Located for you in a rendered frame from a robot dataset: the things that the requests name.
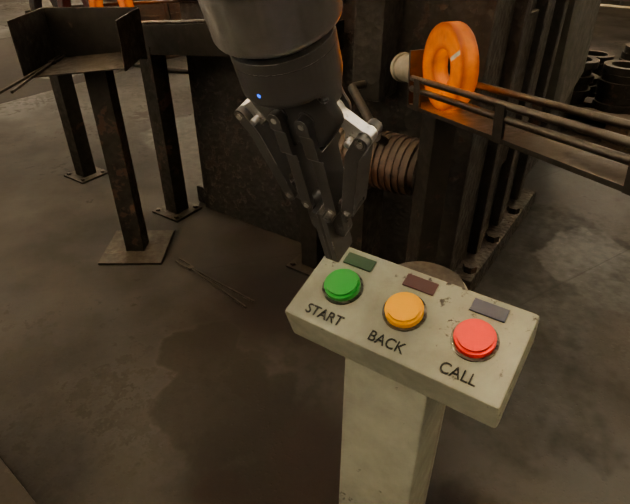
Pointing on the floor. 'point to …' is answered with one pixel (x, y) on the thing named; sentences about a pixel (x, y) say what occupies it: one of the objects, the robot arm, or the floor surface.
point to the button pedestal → (405, 374)
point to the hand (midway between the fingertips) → (333, 227)
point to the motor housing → (368, 224)
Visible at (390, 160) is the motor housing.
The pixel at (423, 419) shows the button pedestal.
